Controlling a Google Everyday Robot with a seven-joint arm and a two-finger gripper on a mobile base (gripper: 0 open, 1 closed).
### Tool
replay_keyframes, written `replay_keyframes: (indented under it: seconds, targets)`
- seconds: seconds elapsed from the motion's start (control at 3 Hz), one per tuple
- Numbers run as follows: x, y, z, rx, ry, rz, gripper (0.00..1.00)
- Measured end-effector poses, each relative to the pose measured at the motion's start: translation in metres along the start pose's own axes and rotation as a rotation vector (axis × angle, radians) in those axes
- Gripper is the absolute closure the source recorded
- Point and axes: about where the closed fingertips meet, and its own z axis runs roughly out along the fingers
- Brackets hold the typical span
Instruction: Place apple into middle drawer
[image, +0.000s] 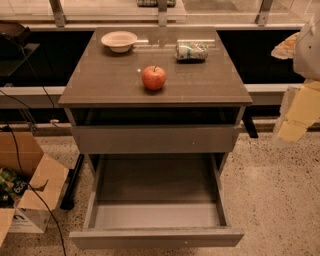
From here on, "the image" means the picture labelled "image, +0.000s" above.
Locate green snack bag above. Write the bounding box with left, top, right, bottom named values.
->
left=0, top=167, right=28, bottom=202

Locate open grey middle drawer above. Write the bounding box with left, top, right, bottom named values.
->
left=70, top=154, right=244, bottom=249

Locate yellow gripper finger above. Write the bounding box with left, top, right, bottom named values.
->
left=277, top=81, right=320, bottom=142
left=271, top=32, right=299, bottom=60

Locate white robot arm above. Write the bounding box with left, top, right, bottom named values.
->
left=271, top=12, right=320, bottom=143

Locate black cable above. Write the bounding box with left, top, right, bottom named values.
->
left=0, top=89, right=68, bottom=256

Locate white paper bowl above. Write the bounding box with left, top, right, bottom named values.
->
left=101, top=31, right=137, bottom=53

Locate black table leg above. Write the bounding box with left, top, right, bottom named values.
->
left=60, top=154, right=84, bottom=210

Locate red apple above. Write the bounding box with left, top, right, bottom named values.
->
left=142, top=66, right=166, bottom=91

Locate cardboard box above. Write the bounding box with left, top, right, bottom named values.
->
left=0, top=132, right=69, bottom=244

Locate crushed green white can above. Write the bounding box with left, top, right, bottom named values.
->
left=176, top=41, right=209, bottom=61

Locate black object on shelf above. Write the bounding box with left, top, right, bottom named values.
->
left=0, top=21, right=31, bottom=46

